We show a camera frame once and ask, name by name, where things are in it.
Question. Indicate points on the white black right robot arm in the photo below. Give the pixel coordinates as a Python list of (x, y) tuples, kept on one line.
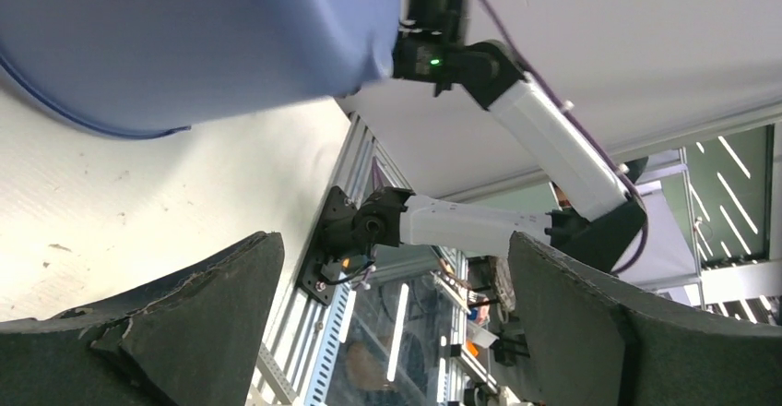
[(606, 215)]

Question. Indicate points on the large blue plastic bucket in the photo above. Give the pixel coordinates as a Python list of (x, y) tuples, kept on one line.
[(142, 69)]

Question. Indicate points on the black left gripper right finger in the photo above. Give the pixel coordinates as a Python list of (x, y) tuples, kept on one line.
[(597, 340)]

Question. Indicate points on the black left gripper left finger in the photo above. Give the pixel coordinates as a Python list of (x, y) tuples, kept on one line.
[(188, 338)]

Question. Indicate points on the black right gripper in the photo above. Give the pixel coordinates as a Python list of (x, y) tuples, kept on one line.
[(426, 35)]

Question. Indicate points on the aluminium front rail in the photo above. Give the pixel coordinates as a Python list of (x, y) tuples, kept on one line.
[(297, 358)]

